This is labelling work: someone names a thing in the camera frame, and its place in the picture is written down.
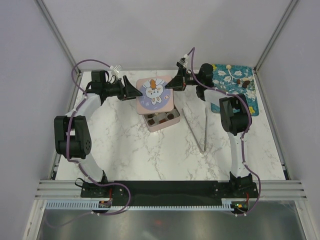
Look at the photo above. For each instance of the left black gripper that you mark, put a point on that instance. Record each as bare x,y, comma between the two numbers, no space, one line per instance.
130,92

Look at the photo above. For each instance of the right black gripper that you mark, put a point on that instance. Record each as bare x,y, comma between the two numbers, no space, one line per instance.
178,82

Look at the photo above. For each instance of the tin lid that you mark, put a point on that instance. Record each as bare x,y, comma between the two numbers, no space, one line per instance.
156,98

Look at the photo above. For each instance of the metal tongs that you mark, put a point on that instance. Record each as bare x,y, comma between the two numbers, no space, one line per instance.
198,132

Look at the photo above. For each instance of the round dark chocolate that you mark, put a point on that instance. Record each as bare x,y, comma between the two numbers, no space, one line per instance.
170,116

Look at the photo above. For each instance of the dark square chocolate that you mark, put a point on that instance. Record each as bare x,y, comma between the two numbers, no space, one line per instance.
151,121

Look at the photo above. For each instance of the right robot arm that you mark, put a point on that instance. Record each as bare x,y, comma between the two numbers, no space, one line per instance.
234,115

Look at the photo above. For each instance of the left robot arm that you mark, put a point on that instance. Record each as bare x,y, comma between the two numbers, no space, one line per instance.
71,132

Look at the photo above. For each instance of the pink chocolate tin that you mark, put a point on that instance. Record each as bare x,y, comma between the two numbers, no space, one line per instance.
158,121

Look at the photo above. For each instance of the blue floral tray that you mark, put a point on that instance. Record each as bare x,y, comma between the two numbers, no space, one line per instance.
237,80

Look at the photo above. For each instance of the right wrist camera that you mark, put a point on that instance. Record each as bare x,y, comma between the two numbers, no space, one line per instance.
182,63

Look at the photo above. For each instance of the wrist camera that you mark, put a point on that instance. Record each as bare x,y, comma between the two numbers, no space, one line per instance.
182,63
115,70

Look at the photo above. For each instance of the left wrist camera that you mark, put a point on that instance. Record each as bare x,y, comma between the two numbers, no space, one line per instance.
115,70

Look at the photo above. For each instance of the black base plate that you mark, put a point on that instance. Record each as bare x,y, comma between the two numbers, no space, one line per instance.
175,193

